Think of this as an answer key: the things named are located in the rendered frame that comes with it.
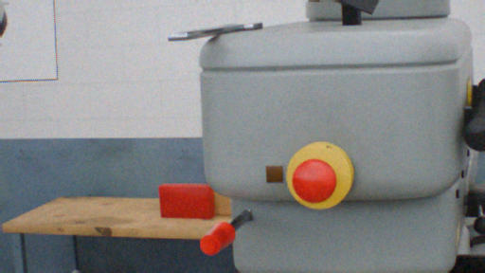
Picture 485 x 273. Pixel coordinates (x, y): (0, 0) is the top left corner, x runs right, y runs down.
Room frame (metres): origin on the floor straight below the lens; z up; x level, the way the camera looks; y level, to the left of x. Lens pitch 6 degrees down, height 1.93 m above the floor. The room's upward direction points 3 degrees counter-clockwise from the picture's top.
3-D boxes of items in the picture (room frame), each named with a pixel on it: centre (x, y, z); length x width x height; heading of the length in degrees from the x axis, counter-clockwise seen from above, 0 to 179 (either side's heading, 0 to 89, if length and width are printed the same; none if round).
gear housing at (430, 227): (1.23, -0.10, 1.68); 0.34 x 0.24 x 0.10; 167
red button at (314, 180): (0.95, -0.03, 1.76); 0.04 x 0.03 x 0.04; 77
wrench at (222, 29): (1.06, 0.06, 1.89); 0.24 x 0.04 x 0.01; 167
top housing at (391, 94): (1.21, -0.09, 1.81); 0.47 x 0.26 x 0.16; 167
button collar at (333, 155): (0.97, -0.04, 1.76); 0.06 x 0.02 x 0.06; 77
